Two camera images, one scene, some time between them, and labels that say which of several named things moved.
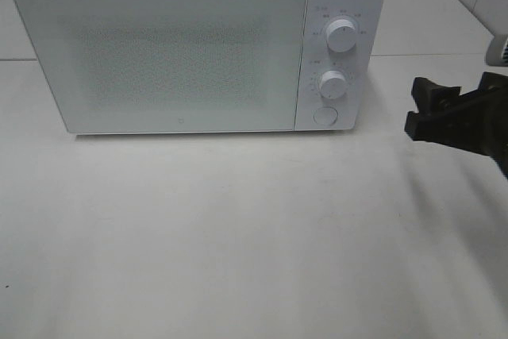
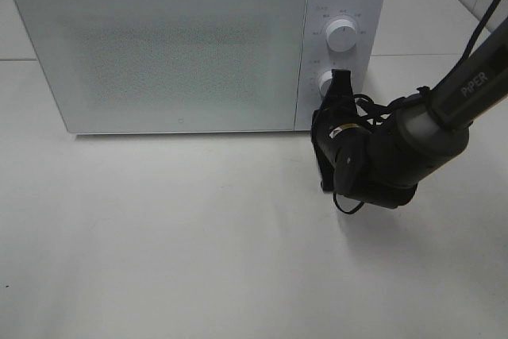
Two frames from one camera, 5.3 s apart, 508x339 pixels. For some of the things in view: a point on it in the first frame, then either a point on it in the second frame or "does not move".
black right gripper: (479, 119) -> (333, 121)
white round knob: (341, 36) does not move
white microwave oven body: (204, 45) does not move
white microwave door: (171, 55) does not move
